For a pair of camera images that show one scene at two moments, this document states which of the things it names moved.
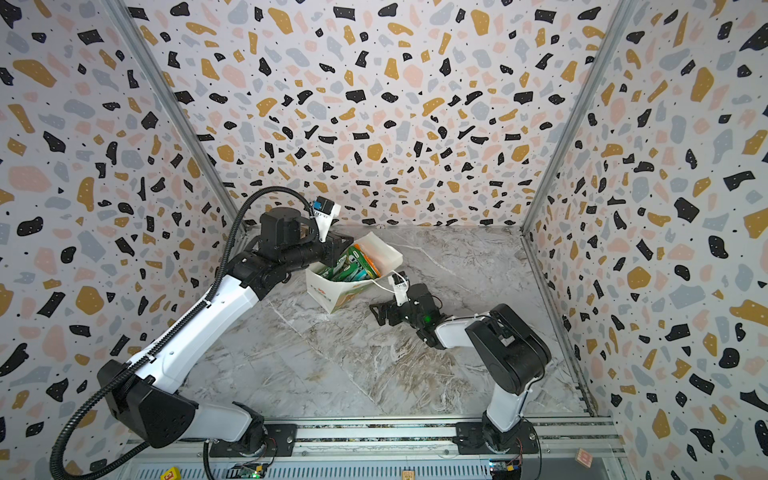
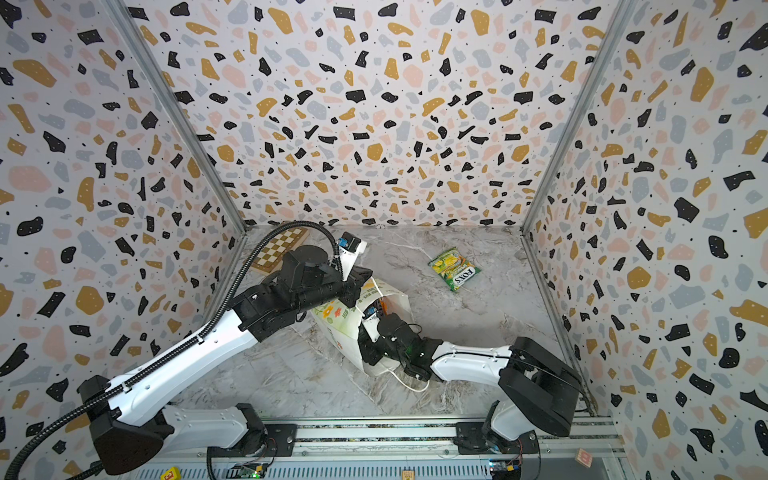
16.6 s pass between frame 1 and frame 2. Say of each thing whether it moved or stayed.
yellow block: stayed
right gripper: moved
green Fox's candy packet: moved
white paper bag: moved
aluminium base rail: stayed
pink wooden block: stayed
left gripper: moved
